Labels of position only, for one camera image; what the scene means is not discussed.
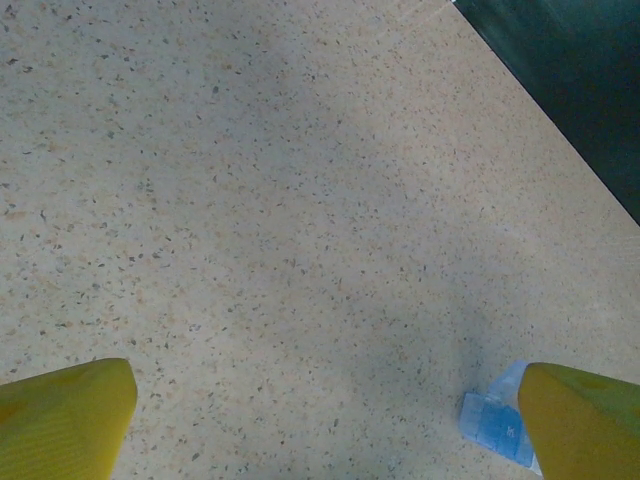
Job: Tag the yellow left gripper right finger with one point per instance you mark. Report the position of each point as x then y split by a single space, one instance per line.
585 430

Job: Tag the blue translucent pill organizer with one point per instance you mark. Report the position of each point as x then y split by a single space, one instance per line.
492 425

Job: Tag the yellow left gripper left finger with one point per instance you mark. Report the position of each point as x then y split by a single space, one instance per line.
60 425

